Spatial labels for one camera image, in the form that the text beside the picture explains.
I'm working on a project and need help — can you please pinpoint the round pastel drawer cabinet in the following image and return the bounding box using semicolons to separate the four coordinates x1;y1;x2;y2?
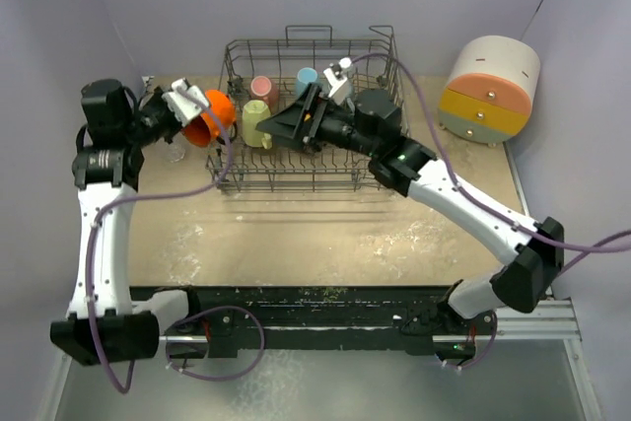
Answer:
438;35;540;146

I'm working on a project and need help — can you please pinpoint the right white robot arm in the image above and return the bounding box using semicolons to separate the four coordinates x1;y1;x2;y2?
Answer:
256;85;564;333

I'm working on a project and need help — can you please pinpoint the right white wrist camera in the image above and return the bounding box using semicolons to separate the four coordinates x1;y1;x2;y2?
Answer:
323;57;353;105

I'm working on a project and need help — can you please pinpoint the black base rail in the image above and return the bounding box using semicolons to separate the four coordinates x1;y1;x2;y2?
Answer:
127;285;551;361

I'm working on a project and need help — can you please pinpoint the aluminium frame rail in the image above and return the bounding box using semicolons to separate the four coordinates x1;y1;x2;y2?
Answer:
57;298;583;343

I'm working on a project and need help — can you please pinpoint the small pink mug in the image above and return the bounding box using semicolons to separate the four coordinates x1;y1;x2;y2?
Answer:
249;75;279;109

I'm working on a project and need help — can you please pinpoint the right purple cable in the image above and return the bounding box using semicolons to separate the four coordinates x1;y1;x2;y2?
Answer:
344;52;631;373

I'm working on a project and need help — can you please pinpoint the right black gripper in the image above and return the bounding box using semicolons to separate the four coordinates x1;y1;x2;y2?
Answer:
259;82;380;158

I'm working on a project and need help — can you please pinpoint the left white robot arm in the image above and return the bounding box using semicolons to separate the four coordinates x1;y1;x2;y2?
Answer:
49;79;203;366

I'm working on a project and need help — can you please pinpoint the grey mug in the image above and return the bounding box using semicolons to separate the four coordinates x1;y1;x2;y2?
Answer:
327;76;353;105

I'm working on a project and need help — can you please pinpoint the light blue mug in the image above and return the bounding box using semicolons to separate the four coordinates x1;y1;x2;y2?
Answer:
294;67;319;98

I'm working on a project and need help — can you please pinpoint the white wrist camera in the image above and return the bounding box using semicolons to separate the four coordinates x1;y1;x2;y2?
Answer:
323;57;353;105
162;78;210;127

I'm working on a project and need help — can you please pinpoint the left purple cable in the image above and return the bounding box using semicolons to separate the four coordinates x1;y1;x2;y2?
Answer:
86;88;267;395

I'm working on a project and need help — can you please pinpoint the light green faceted mug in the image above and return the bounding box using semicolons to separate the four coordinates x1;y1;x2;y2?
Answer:
242;100;273;150

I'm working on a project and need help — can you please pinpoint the orange mug black handle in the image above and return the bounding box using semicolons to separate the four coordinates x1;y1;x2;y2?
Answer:
180;89;237;149

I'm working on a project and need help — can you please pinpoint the purple cable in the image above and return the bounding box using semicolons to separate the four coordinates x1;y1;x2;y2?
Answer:
86;88;267;395
344;52;631;373

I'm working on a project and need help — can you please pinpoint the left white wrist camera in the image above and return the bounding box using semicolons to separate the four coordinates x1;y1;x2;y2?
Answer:
162;78;210;127

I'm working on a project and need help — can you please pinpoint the clear glass cup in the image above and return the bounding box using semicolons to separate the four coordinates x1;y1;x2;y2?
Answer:
165;140;186;163

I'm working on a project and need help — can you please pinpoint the grey wire dish rack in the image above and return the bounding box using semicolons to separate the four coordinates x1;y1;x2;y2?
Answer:
206;25;404;192

